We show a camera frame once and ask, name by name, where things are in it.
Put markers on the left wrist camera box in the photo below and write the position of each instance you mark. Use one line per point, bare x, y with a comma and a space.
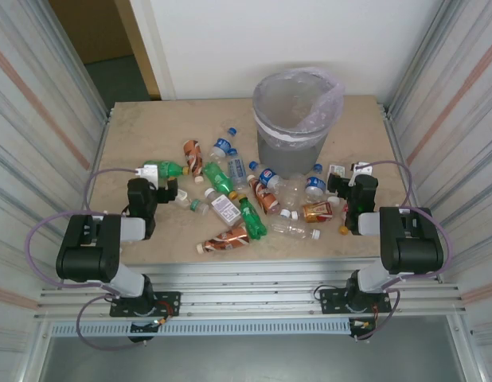
148, 173

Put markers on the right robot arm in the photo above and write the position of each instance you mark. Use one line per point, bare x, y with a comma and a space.
413, 246

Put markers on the small clear bottle green cap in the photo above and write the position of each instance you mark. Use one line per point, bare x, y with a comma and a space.
195, 205

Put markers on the white bottle with purple label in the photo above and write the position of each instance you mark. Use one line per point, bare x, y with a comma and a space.
226, 209

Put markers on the red label bottle yellow cap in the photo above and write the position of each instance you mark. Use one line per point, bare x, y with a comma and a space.
343, 229

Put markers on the clear bottle pale blue label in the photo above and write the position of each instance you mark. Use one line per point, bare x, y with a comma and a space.
238, 170

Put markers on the brown door jamb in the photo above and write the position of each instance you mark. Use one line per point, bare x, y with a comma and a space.
138, 47

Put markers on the clear bottle with white cap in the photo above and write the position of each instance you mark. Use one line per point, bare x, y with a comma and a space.
290, 228

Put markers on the power lead with yellow connector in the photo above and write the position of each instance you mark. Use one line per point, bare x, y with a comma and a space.
161, 320
361, 324

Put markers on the grey mesh waste bin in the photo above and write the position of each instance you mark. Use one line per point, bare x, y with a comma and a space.
286, 159

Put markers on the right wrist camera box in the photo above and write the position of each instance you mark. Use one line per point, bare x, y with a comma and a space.
365, 167

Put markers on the red and gold snack wrapper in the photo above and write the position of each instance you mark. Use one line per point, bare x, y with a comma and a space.
317, 211

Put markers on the clear bottle blue Pepsi label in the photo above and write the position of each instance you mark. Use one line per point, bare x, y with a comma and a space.
267, 175
314, 184
221, 144

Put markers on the small bottle orange green label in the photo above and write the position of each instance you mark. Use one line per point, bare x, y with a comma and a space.
182, 195

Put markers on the aluminium rail bed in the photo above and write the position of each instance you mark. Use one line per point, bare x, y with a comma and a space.
246, 278

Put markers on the white door frame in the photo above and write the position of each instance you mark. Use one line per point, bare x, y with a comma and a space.
153, 47

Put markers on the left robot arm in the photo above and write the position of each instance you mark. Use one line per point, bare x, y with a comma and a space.
87, 254

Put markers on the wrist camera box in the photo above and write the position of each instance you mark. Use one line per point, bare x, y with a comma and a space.
365, 167
148, 173

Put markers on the white bottle with green label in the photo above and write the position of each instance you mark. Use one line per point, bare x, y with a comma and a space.
338, 169

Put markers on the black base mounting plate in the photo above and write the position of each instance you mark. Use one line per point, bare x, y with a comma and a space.
329, 298
170, 300

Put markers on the aluminium side rail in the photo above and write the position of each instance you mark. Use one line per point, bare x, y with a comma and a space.
104, 119
395, 131

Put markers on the brown label tea bottle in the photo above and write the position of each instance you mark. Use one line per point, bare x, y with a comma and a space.
193, 157
264, 199
226, 240

